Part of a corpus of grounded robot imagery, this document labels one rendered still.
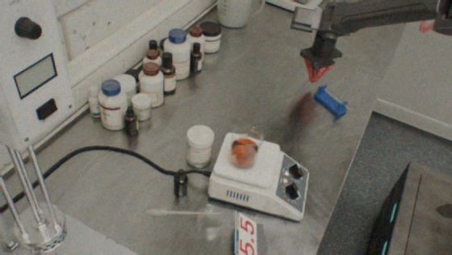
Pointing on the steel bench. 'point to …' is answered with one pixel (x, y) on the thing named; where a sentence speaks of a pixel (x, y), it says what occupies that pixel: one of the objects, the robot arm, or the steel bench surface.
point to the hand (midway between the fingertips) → (313, 79)
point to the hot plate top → (266, 162)
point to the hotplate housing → (253, 194)
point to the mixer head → (31, 73)
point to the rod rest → (330, 102)
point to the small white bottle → (94, 101)
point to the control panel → (290, 183)
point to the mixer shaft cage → (39, 212)
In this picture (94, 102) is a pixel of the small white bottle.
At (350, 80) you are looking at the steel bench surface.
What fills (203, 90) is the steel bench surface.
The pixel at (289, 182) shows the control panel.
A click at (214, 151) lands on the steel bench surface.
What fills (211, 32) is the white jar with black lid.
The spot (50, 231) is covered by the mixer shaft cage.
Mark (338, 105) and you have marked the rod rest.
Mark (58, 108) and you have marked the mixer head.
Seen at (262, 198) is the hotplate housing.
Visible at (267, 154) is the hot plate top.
